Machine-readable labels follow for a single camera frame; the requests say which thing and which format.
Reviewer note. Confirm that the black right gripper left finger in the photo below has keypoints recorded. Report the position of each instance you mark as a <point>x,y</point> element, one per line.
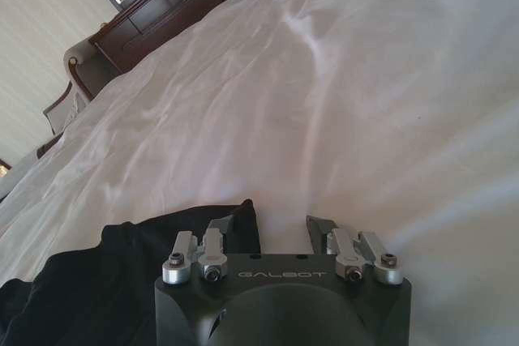
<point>211,240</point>

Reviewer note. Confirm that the upholstered wooden armchair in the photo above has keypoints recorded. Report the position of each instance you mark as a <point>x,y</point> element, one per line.
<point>81,74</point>

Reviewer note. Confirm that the black garment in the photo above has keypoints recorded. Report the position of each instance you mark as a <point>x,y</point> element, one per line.
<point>101,281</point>

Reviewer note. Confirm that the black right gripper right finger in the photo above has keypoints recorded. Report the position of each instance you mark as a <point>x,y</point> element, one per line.
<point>344,244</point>

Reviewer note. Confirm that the upholstered wooden chair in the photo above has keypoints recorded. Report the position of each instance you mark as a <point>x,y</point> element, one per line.
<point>63,113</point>

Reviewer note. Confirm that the dark wooden dresser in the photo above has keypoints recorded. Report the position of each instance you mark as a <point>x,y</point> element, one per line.
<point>158,18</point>

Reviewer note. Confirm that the white bed duvet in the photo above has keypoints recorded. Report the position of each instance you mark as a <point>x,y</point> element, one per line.
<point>284,119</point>

